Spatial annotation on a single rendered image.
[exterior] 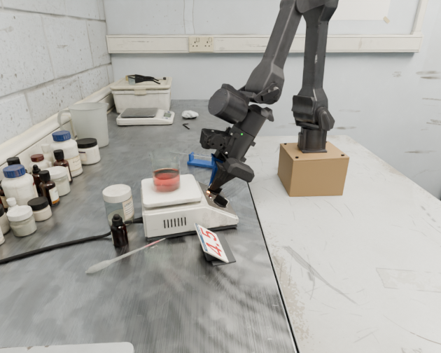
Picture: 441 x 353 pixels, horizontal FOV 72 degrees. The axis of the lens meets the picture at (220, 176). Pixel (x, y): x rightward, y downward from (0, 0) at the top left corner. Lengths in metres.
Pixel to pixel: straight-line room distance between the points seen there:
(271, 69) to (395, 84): 1.78
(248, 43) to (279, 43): 1.29
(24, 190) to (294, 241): 0.61
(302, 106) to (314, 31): 0.17
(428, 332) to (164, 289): 0.40
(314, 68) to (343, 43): 1.36
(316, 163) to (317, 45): 0.28
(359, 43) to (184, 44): 1.05
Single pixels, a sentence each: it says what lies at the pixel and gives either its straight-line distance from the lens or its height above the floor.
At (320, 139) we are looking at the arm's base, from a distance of 0.84.
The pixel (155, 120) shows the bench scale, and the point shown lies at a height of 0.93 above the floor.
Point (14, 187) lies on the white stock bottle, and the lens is 0.82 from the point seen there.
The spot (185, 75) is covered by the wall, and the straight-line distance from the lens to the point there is 2.04.
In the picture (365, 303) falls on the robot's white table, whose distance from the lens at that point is 0.58.
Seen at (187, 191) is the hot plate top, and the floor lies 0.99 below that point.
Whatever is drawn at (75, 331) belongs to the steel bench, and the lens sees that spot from 0.54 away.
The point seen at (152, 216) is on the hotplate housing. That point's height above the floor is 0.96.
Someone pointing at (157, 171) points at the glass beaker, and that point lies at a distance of 0.62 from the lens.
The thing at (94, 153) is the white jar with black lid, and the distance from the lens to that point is 1.08.
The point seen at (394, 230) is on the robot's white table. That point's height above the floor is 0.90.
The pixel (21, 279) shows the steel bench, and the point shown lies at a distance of 0.66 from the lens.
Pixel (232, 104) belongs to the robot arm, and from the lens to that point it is 0.61.
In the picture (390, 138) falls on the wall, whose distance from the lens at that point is 2.50.
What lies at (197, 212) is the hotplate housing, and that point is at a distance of 0.63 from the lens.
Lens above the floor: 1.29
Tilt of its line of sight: 25 degrees down
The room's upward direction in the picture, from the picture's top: straight up
